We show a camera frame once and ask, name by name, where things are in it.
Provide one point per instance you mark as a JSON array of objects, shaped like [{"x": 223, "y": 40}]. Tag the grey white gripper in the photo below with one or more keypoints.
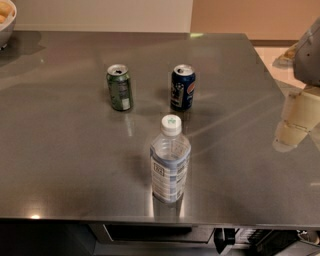
[{"x": 308, "y": 56}]

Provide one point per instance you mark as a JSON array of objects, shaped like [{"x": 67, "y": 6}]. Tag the blue pepsi can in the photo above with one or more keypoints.
[{"x": 182, "y": 87}]

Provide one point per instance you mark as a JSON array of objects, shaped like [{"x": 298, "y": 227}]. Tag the clear blue-label plastic bottle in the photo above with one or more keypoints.
[{"x": 169, "y": 160}]

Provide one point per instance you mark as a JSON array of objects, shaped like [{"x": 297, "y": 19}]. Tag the green soda can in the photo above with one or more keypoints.
[{"x": 119, "y": 84}]

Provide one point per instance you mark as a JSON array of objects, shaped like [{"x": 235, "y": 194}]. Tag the white bowl with fruit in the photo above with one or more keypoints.
[{"x": 8, "y": 14}]

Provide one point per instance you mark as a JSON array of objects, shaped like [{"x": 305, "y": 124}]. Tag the drawer front with handle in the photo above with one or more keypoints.
[{"x": 130, "y": 233}]

